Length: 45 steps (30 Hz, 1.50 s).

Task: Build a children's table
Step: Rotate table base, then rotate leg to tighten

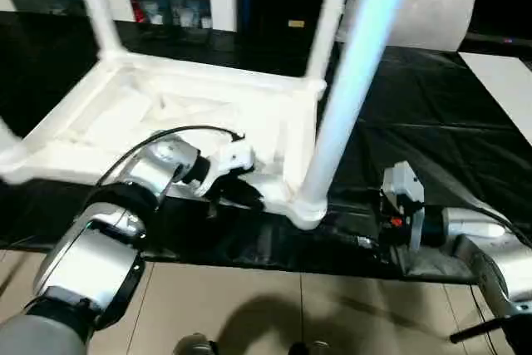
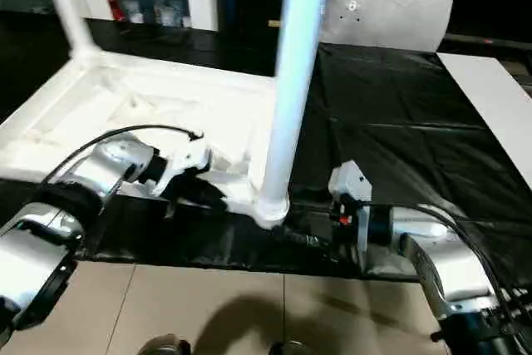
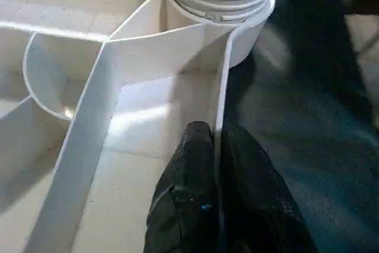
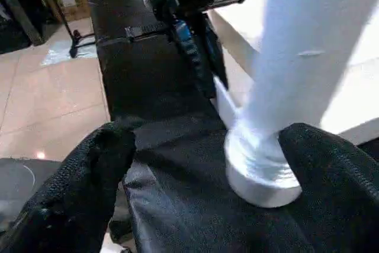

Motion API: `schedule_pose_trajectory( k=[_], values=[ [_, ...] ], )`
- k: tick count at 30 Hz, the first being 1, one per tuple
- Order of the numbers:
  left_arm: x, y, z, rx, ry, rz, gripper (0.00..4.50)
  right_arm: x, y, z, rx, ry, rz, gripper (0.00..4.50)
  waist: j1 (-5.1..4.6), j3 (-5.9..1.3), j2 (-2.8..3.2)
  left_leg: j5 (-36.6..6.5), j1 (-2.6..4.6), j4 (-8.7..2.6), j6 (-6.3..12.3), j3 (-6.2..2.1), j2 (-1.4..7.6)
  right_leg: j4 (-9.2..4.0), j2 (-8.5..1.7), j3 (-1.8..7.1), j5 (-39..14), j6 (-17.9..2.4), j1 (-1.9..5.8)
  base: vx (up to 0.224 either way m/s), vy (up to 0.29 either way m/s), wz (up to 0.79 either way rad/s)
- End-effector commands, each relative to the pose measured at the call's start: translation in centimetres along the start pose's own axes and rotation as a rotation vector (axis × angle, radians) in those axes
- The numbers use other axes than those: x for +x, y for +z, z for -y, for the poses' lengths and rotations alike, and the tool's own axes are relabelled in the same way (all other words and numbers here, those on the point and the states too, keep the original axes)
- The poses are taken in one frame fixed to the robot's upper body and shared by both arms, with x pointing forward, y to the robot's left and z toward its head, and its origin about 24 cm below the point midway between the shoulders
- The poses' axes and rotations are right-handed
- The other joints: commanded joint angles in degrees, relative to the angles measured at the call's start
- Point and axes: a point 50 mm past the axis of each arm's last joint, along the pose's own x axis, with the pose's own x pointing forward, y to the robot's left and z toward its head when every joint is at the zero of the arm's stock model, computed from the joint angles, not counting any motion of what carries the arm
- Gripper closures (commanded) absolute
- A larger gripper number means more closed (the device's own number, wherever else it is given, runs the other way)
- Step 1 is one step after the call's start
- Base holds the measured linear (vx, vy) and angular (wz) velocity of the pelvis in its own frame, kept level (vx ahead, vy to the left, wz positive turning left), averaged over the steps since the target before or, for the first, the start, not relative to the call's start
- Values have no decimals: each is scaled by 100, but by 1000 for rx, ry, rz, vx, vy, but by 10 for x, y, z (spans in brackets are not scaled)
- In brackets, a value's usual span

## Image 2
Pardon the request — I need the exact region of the white plastic table top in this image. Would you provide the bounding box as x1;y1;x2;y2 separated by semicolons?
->
0;49;292;231

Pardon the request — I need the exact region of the white plastic table leg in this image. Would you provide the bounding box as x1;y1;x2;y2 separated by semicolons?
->
249;0;337;227
42;0;102;61

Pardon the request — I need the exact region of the black work mat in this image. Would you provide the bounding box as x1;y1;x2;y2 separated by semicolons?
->
0;16;532;283

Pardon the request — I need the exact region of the white board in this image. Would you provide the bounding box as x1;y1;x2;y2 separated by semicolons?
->
438;52;532;190

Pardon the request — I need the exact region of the grey white pillow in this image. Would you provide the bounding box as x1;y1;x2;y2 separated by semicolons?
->
320;0;456;52

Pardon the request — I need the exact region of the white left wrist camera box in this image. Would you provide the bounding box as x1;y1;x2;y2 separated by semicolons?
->
154;145;214;200

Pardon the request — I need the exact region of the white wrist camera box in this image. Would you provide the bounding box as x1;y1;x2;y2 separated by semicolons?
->
328;160;372;206
154;145;214;200

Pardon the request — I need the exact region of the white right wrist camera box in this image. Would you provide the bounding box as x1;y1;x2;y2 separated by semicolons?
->
328;160;372;206

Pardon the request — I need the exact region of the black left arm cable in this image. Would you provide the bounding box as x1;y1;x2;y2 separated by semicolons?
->
42;125;205;185

